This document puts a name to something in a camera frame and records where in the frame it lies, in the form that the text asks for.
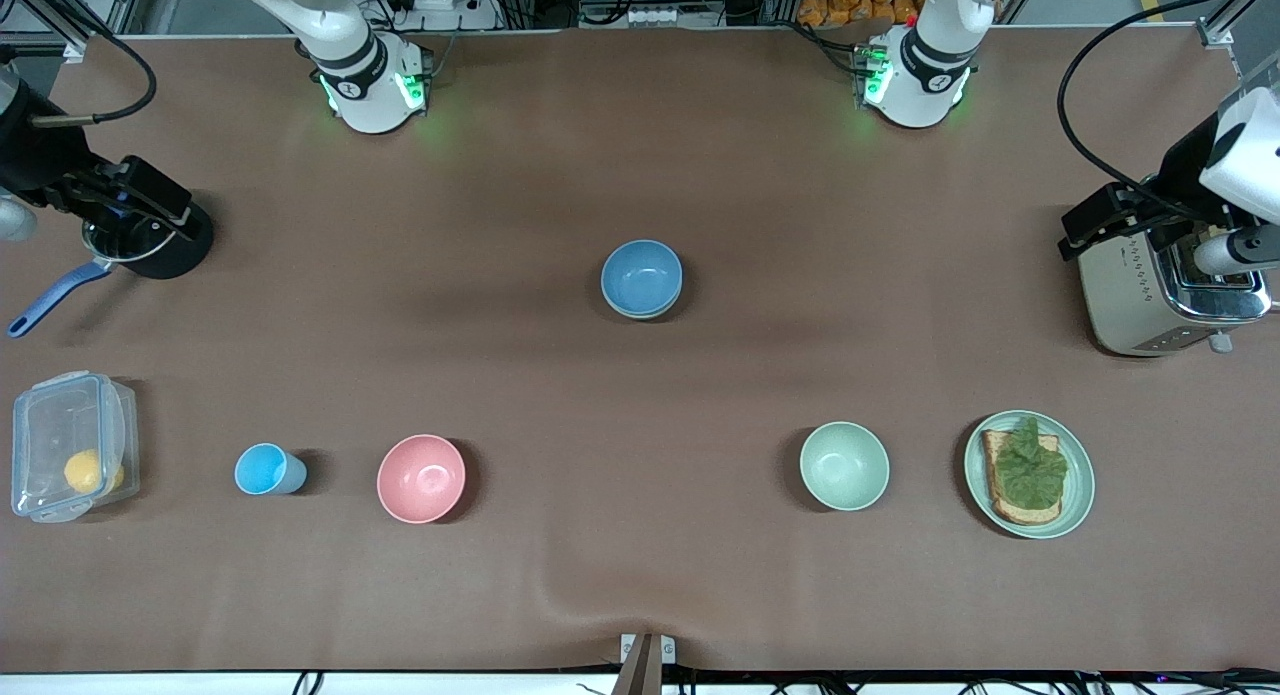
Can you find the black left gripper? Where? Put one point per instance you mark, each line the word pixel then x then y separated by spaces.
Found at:
pixel 1183 178

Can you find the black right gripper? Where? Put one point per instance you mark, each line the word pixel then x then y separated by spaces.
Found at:
pixel 38 158

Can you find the blue bowl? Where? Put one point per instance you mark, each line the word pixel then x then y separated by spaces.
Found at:
pixel 641 275

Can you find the green bowl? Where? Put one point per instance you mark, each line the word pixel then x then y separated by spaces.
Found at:
pixel 642 317
pixel 845 465

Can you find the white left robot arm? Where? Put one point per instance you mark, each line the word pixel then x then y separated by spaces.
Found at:
pixel 915 85

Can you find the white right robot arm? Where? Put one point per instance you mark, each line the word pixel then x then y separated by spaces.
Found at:
pixel 365 95

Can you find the pink bowl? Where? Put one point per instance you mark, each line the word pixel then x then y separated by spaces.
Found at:
pixel 421 479

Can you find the glass lid with blue knob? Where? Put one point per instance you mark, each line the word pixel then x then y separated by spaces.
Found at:
pixel 105 247

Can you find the beige chrome toaster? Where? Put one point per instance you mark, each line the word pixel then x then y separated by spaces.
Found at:
pixel 1115 295

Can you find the clear plastic lidded container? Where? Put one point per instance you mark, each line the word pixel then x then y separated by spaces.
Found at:
pixel 50 425

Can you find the green lettuce leaf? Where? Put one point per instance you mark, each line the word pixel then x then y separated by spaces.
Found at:
pixel 1030 470

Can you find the green plate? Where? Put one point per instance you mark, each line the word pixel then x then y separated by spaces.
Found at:
pixel 1078 495

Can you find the yellow round fruit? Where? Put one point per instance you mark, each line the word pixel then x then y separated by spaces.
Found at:
pixel 85 471

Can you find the blue cup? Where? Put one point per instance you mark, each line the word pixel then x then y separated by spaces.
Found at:
pixel 262 469

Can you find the bread slice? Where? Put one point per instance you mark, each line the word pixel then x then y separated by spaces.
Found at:
pixel 1025 516

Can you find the orange snack bag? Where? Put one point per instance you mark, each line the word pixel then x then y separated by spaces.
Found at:
pixel 850 0

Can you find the white power strip with plugs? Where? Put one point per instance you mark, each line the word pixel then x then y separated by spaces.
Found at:
pixel 470 15

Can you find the small white power strip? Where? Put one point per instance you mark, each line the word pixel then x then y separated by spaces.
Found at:
pixel 660 17

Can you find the brown table mat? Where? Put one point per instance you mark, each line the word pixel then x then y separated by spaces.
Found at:
pixel 640 575

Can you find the aluminium frame profile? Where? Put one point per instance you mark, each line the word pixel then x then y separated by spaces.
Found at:
pixel 125 0
pixel 1222 25

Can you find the metal bracket with post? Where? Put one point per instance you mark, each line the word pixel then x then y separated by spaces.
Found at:
pixel 645 665

